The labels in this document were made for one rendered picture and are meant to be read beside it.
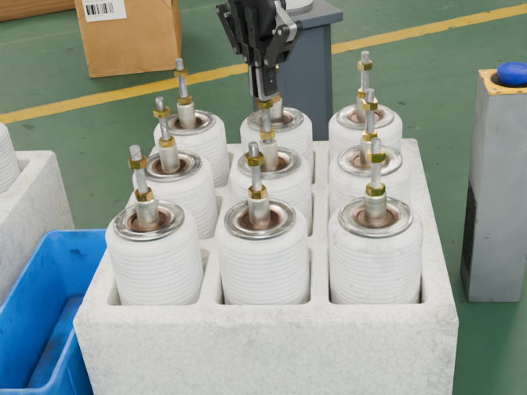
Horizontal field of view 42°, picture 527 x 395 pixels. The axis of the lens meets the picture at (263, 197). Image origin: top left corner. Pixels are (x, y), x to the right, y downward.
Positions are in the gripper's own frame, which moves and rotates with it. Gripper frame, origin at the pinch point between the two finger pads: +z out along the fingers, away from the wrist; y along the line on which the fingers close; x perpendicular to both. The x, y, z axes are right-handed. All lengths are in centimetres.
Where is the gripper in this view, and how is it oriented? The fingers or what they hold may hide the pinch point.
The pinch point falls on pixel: (263, 80)
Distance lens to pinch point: 76.9
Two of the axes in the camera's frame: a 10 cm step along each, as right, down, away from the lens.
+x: -8.1, 3.7, -4.6
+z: 0.8, 8.5, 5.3
